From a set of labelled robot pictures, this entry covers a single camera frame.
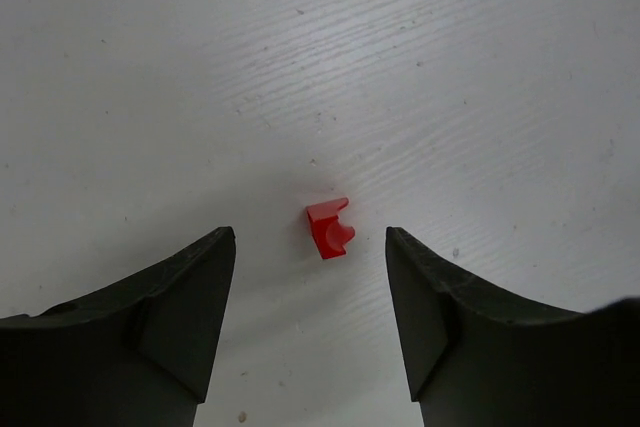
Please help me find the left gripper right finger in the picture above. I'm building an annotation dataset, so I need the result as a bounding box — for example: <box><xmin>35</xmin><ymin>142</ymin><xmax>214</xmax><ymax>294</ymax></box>
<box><xmin>385</xmin><ymin>227</ymin><xmax>639</xmax><ymax>426</ymax></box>

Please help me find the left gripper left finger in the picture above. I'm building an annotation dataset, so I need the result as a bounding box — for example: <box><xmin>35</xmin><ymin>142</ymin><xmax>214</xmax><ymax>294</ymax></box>
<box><xmin>1</xmin><ymin>227</ymin><xmax>236</xmax><ymax>426</ymax></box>

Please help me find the small red lego piece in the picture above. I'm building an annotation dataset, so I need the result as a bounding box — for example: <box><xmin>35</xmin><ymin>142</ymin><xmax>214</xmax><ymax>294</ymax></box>
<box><xmin>305</xmin><ymin>197</ymin><xmax>356</xmax><ymax>260</ymax></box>

